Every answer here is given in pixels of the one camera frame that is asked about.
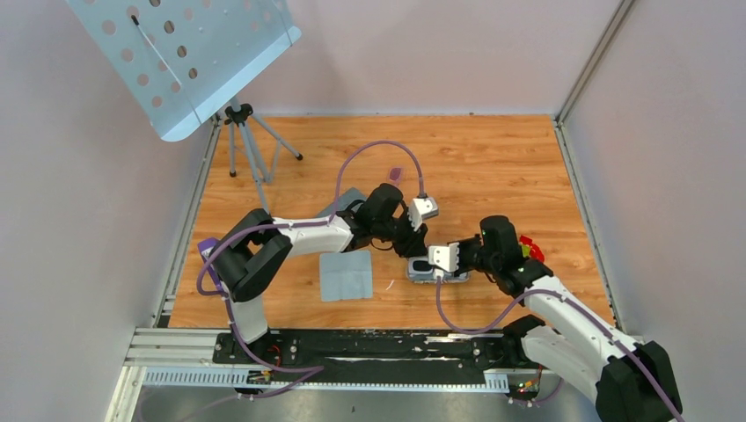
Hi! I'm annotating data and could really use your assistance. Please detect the left light blue cloth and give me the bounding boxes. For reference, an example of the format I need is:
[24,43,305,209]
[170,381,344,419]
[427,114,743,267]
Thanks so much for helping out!
[319,251,373,302]

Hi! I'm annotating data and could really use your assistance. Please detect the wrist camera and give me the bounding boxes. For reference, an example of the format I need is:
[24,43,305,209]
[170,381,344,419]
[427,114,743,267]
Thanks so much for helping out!
[407,197,440,231]
[428,242,459,273]

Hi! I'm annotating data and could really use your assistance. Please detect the pink transparent sunglasses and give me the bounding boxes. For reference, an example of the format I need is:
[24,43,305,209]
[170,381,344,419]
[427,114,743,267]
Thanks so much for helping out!
[388,167,404,184]

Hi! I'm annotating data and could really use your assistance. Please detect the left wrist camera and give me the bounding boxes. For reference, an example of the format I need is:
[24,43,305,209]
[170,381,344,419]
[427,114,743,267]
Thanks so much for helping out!
[407,197,440,231]

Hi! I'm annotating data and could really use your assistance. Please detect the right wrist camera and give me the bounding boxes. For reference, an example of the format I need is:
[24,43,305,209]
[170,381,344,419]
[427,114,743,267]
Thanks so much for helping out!
[428,242,459,273]

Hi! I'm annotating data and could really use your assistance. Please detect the flag print glasses case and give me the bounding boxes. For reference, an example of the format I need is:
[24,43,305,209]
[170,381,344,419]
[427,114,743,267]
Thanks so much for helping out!
[407,257,471,284]

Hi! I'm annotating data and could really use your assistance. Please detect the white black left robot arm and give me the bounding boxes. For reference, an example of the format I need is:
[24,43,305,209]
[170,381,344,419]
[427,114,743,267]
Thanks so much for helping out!
[207,183,439,363]

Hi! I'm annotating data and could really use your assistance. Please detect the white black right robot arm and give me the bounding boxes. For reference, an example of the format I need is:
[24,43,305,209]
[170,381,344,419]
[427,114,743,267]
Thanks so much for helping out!
[429,215,684,421]

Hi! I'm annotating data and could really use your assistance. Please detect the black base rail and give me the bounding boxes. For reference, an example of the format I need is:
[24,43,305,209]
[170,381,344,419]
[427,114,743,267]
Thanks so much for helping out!
[123,327,657,392]

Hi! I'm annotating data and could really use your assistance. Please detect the purple glasses case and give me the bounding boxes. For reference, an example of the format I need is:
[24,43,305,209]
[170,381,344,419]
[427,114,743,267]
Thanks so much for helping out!
[196,236,225,295]

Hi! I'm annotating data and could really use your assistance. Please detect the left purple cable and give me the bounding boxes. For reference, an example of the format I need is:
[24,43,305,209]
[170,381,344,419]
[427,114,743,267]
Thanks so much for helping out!
[195,140,427,403]

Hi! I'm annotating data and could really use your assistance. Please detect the perforated metal music stand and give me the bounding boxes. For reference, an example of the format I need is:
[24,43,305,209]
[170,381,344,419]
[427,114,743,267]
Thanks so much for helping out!
[68,0,303,209]

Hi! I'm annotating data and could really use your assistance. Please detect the red toy arch block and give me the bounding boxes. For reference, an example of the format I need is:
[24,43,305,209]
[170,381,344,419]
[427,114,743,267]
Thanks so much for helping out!
[518,235,545,263]

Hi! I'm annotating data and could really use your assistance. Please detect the white frame black sunglasses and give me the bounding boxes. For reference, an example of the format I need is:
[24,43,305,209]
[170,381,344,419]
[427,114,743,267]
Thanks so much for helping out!
[406,259,436,283]

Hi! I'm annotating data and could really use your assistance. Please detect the grey-green glasses case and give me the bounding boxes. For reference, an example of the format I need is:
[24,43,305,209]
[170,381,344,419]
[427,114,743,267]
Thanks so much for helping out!
[316,187,367,218]

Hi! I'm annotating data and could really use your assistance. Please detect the purple cable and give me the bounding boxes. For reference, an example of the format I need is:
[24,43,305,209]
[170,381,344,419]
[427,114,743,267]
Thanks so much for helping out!
[195,140,427,403]
[435,273,689,422]

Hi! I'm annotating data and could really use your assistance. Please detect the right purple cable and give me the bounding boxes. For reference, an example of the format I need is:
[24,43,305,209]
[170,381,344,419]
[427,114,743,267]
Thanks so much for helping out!
[435,273,689,422]

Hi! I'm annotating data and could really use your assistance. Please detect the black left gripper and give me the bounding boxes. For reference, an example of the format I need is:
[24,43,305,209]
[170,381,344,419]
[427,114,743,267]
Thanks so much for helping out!
[372,207,428,258]

